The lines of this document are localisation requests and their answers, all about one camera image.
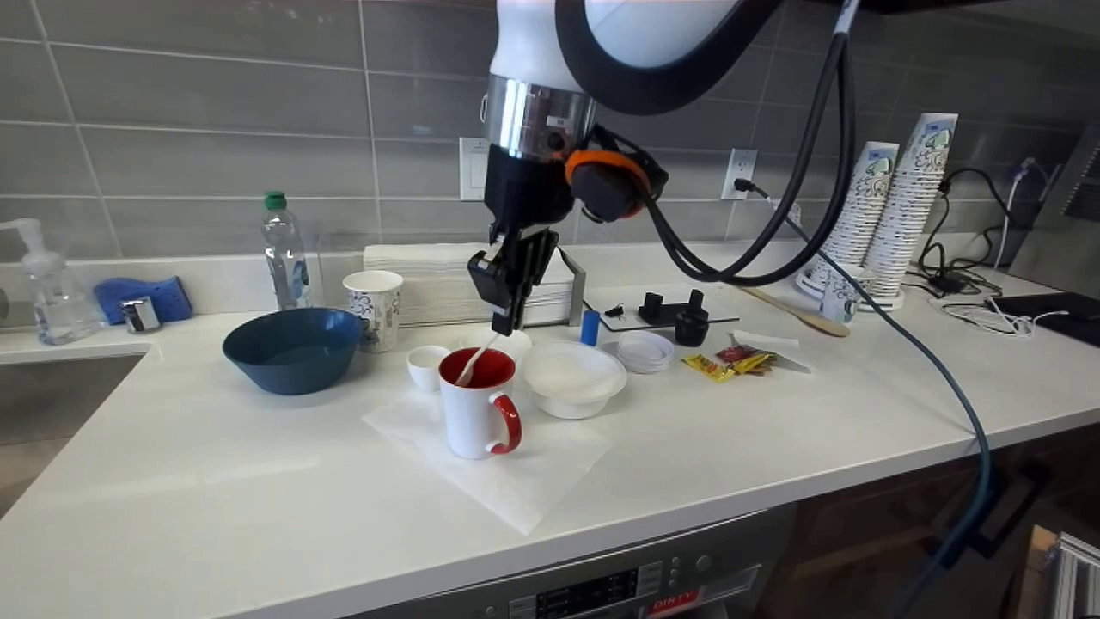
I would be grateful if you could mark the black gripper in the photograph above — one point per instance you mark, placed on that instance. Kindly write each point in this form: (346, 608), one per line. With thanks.
(529, 192)

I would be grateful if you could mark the small pale spoon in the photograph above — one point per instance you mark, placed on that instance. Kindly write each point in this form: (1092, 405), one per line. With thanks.
(469, 366)

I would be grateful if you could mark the large white bowl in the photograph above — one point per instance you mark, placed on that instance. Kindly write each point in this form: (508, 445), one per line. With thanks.
(571, 381)

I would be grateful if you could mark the small white cup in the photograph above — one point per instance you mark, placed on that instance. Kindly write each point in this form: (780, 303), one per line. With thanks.
(424, 366)

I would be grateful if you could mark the printed white paper cup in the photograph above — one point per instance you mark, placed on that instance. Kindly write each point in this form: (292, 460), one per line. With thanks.
(373, 301)

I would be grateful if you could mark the dark blue bowl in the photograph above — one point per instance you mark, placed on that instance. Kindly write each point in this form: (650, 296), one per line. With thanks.
(292, 353)

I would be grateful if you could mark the metal napkin holder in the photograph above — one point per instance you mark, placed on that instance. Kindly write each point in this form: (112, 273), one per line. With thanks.
(575, 293)

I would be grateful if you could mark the shallow white dish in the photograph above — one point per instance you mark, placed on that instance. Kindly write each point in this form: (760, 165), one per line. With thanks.
(518, 343)

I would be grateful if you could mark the small blue cap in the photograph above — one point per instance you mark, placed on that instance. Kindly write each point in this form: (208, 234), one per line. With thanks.
(587, 330)

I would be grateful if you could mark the grey flat board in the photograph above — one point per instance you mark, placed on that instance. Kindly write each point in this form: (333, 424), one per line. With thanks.
(622, 311)

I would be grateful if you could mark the clear plastic container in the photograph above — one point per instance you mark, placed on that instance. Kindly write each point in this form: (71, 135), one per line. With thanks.
(640, 353)

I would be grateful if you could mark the white mug with red inside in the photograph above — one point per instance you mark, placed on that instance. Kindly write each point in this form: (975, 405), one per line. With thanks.
(472, 416)

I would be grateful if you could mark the black clamp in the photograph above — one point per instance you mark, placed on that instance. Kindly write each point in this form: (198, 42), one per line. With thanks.
(678, 311)

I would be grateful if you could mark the white paper mat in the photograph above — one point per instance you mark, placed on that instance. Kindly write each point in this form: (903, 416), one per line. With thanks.
(527, 476)

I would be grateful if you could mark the yellow sauce packet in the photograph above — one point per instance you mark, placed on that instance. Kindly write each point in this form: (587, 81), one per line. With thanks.
(724, 366)

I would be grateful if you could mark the red sauce packet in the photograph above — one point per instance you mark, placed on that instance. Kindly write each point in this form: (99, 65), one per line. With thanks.
(733, 353)

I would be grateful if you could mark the clear bottle with green cap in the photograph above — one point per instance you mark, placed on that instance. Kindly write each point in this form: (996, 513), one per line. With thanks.
(281, 260)

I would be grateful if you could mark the white packet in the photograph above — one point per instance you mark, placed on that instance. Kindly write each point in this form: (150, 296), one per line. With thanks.
(765, 340)

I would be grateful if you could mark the wooden spatula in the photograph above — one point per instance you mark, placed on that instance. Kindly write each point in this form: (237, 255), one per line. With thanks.
(790, 308)

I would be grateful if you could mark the dishwasher control panel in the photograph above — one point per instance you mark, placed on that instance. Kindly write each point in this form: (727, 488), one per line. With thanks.
(619, 581)

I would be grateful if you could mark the short white printed carton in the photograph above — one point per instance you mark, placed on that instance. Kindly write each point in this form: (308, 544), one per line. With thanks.
(859, 217)

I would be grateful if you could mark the blue sponge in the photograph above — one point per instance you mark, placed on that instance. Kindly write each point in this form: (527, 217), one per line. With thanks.
(159, 296)

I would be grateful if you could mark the tall white printed carton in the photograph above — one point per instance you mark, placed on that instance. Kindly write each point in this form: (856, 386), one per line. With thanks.
(916, 195)

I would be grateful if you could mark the black power adapter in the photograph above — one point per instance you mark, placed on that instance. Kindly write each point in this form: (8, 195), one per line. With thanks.
(947, 280)

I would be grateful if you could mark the dark wooden cabinet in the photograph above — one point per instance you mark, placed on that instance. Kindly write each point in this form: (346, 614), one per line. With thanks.
(869, 538)

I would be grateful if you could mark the clear soap dispenser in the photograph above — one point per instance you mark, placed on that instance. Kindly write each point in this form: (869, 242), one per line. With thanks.
(45, 293)

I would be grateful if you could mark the black flat device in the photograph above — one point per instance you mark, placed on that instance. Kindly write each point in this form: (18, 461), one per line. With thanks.
(1061, 315)

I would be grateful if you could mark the white light switch plate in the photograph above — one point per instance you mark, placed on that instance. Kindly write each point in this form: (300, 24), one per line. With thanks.
(472, 173)

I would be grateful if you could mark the orange and black wrist camera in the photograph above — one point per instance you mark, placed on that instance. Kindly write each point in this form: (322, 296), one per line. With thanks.
(613, 177)

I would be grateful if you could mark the white wall outlet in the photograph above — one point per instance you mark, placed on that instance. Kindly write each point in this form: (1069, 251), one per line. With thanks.
(736, 167)

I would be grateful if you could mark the black wall plug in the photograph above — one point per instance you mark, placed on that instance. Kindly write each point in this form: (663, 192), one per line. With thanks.
(747, 185)

